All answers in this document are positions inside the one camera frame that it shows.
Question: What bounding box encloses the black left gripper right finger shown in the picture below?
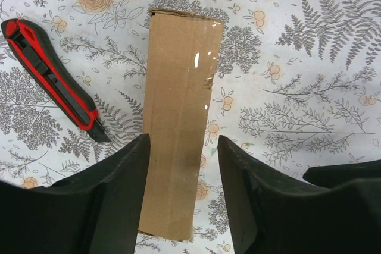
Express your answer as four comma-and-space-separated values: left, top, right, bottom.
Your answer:
218, 136, 380, 253

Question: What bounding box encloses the floral patterned table mat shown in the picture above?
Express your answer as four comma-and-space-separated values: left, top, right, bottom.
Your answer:
1, 0, 380, 253

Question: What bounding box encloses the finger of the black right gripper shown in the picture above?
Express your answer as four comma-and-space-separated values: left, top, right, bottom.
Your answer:
303, 160, 380, 189

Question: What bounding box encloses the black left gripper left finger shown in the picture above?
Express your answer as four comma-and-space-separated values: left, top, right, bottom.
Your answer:
1, 134, 150, 253

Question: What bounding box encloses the small cardboard express box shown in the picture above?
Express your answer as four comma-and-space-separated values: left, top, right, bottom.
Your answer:
139, 9, 224, 241

